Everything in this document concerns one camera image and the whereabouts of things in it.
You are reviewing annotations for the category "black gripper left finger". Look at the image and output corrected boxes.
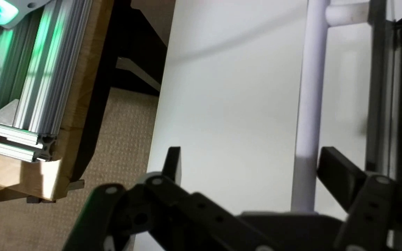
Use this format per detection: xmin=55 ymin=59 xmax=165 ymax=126
xmin=63 ymin=146 xmax=277 ymax=251

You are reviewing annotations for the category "white microwave door handle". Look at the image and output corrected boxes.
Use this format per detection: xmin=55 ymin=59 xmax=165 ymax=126
xmin=289 ymin=0 xmax=373 ymax=215

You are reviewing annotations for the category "aluminium extrusion frame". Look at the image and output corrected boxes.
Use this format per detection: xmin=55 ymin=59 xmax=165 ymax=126
xmin=0 ymin=0 xmax=95 ymax=165

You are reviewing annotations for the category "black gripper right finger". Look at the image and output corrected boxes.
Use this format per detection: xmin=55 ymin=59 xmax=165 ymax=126
xmin=317 ymin=146 xmax=402 ymax=251

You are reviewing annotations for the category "white bracket with green light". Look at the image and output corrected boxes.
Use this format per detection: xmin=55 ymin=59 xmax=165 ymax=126
xmin=0 ymin=0 xmax=53 ymax=31

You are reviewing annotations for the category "dark brown furniture piece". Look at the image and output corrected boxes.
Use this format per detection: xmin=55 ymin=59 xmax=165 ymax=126
xmin=73 ymin=0 xmax=178 ymax=183

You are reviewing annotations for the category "aluminium frame with green light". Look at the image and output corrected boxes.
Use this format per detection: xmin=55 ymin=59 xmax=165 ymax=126
xmin=0 ymin=0 xmax=116 ymax=204

